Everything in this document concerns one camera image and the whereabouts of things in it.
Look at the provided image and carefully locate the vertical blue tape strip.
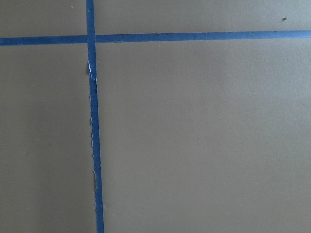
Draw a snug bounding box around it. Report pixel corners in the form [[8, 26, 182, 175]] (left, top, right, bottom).
[[86, 0, 104, 233]]

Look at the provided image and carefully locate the horizontal blue tape strip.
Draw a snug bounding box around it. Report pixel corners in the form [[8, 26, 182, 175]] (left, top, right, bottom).
[[0, 30, 311, 46]]

